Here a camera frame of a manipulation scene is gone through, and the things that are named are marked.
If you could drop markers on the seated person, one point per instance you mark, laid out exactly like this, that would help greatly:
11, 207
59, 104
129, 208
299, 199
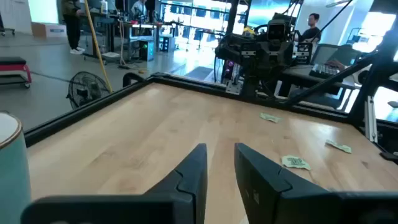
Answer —
311, 31

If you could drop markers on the person behind desks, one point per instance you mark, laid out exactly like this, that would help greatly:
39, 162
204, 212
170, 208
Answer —
139, 7

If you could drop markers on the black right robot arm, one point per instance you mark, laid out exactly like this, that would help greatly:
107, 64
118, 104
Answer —
236, 49

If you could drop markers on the black floor fan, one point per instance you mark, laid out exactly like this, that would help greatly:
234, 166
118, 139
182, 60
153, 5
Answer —
85, 88

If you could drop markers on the black keyboard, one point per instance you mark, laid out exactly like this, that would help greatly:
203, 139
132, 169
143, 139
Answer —
323, 71

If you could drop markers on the silver aluminium profile bar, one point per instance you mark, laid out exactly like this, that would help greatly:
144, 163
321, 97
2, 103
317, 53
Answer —
371, 119

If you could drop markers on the standing person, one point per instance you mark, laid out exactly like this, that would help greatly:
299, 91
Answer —
73, 25

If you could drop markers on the black table frame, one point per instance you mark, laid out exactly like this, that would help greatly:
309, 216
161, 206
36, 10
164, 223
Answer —
93, 104

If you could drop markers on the yellow pole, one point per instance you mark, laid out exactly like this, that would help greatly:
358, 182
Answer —
96, 46

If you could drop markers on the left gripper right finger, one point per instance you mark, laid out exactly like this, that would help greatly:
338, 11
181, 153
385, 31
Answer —
267, 199

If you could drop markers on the cardboard box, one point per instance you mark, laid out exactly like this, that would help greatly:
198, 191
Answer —
49, 30

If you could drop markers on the teal paper cup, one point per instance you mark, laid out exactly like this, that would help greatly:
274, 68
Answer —
12, 168

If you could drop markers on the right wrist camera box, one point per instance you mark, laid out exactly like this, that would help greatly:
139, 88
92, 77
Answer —
276, 30

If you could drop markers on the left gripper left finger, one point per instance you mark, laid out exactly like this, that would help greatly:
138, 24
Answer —
183, 205

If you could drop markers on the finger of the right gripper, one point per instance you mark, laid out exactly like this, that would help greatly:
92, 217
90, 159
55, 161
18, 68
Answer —
285, 56
263, 57

